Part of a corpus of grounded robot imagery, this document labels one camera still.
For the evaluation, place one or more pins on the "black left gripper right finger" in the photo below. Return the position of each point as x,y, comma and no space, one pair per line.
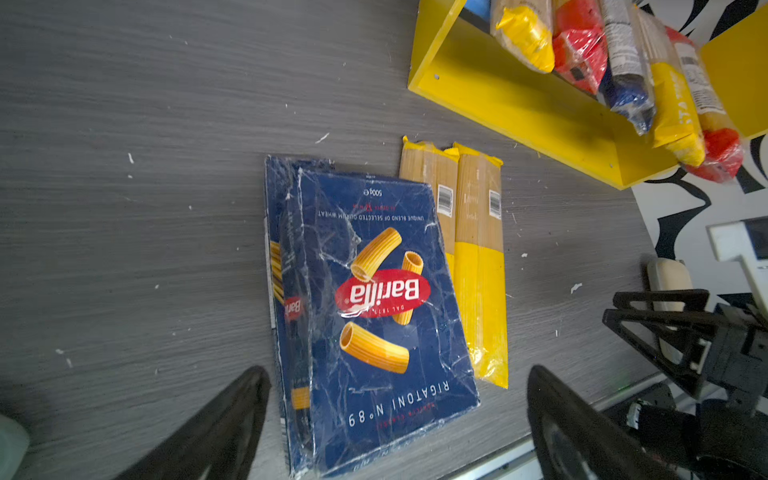
574,441

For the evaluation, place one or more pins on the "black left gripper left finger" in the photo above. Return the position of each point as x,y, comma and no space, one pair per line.
219,442

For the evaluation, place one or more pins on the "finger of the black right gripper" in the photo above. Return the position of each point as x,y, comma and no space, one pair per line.
667,300
672,344

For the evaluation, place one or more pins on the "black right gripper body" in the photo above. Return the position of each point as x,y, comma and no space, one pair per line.
736,359

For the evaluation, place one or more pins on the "small red spaghetti bag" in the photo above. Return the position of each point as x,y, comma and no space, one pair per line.
723,142

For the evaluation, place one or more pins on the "yellow spaghetti bag front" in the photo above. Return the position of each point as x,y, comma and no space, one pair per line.
676,125

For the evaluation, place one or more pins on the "yellow spaghetti bag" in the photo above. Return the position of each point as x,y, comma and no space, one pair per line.
424,162
676,125
525,29
479,272

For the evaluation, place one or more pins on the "blue Barilla pasta box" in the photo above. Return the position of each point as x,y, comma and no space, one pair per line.
380,355

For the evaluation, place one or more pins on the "clear white label spaghetti bag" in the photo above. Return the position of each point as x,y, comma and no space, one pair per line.
626,86

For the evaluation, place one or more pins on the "yellow spaghetti bag back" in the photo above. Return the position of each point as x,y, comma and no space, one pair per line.
479,272

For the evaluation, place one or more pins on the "long red spaghetti bag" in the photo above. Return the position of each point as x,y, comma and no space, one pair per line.
580,51

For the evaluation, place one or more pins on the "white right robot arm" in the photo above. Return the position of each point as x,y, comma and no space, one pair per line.
714,442

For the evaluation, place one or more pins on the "yellow pink blue shelf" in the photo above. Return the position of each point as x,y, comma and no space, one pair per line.
462,68

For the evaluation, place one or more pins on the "beige pad right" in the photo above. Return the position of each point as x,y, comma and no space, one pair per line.
666,275

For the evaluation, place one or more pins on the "green pad left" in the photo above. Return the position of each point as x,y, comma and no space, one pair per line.
14,443

